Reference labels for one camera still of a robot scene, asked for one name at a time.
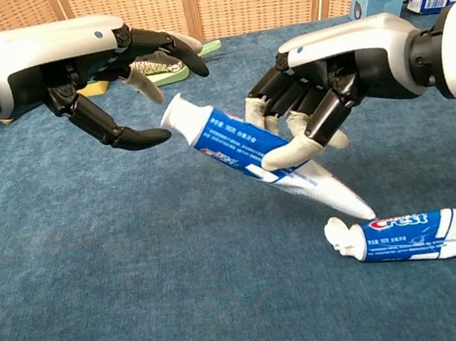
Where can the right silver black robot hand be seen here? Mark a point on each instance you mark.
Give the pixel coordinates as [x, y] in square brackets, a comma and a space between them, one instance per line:
[356, 48]

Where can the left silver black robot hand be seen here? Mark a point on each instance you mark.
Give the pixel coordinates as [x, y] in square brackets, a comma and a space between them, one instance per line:
[37, 49]

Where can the blue white Crest toothpaste tube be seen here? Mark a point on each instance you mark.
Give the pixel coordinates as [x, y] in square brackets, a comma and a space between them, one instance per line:
[222, 136]
[397, 238]

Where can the green yellow sponge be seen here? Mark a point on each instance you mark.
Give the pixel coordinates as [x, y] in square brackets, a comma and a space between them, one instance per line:
[94, 89]

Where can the light green dustpan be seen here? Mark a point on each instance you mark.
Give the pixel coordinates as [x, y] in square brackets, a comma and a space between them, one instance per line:
[169, 79]

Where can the blue table cloth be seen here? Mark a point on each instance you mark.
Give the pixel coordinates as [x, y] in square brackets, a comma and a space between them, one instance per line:
[138, 260]

